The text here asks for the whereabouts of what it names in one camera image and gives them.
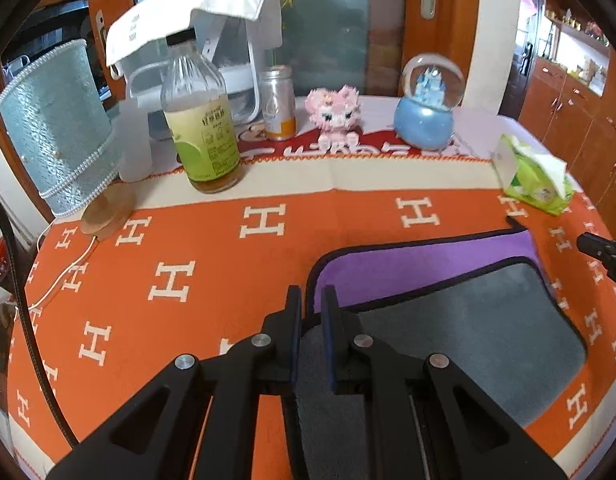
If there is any purple and grey towel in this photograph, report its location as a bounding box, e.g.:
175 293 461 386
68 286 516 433
283 222 586 479

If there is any green tissue pack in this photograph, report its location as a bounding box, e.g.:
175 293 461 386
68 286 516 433
492 134 574 216

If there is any brown wooden cabinet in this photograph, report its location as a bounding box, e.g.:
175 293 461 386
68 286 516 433
518 52 616 238

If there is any orange H-pattern tablecloth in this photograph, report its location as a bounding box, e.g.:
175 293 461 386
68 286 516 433
25 155 616 478

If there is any blue castle snow globe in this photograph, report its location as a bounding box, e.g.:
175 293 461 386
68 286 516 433
393 53 465 152

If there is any pink block toy figure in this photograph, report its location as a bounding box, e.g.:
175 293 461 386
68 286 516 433
305 86 361 142

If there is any teal lamp with pearls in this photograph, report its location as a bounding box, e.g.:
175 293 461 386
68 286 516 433
0 39 134 240

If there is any glass bottle yellow label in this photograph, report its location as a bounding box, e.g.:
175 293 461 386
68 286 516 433
160 28 243 194

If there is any small metal can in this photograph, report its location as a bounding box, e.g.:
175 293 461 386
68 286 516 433
259 65 297 141

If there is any white appliance with cloth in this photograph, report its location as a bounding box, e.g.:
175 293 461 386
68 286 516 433
105 0 283 125

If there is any white lamp cord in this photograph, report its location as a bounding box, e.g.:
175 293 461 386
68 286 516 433
26 231 100 313

